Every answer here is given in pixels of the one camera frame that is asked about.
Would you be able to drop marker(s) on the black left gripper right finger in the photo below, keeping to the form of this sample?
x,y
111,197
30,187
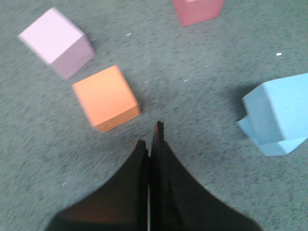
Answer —
x,y
178,202

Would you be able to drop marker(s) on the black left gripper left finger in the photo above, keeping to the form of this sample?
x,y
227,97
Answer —
x,y
119,205

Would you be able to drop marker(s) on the orange foam cube left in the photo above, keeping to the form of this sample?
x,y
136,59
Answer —
x,y
107,99

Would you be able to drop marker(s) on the notched light blue foam cube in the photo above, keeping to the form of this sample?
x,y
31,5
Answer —
x,y
269,149

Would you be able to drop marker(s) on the pink foam cube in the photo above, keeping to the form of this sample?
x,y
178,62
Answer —
x,y
58,42

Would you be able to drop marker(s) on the red foam cube centre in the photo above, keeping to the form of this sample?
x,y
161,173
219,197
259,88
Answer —
x,y
195,11

